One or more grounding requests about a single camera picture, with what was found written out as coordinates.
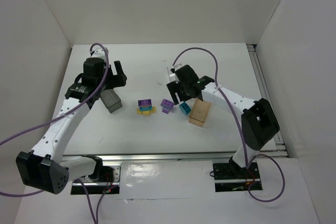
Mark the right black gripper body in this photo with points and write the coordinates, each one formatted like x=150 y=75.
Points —
x=175 y=89

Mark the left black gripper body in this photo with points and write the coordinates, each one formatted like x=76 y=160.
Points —
x=115 y=77

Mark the purple curved lego piece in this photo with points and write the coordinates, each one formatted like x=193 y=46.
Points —
x=167 y=106

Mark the purple lego brick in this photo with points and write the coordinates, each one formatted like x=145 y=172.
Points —
x=144 y=103

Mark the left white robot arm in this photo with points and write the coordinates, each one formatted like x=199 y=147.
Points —
x=42 y=167

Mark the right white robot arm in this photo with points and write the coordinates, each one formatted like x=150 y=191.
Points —
x=257 y=121

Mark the clear plastic container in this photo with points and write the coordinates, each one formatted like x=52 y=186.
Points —
x=170 y=74

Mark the amber translucent container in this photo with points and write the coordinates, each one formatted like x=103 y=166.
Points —
x=199 y=112

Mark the grey translucent container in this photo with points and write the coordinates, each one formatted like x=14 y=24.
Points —
x=111 y=100

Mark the small teal lego brick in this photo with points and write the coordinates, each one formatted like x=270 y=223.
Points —
x=145 y=108

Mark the yellow lego pieces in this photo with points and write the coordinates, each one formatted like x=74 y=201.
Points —
x=146 y=112

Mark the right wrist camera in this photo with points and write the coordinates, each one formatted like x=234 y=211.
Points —
x=177 y=67

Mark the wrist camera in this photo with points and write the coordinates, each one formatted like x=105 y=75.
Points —
x=97 y=54
x=177 y=67

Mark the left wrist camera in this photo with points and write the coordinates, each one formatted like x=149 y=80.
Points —
x=97 y=54

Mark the aluminium rail front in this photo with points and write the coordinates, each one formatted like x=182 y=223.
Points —
x=165 y=156

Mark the aluminium rail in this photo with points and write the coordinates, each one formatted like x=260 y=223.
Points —
x=278 y=139
x=165 y=156

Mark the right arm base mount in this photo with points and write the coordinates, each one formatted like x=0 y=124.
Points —
x=227 y=179

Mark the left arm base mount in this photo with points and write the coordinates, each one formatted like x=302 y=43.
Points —
x=108 y=179

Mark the aluminium rail right side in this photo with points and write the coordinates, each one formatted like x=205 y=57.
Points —
x=278 y=139

